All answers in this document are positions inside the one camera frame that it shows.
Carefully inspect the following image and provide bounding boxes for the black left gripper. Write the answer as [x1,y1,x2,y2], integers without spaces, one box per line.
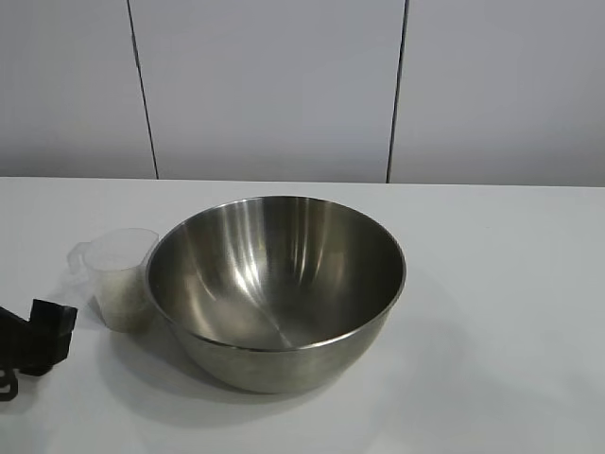
[0,297,79,404]

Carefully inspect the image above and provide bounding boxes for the white rice grains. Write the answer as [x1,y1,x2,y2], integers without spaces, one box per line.
[96,273,153,331]

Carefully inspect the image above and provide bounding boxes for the clear plastic measuring cup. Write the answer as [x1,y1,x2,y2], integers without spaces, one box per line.
[65,226,162,332]

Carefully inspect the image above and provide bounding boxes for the stainless steel mixing bowl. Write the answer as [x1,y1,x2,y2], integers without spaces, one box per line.
[145,194,407,394]

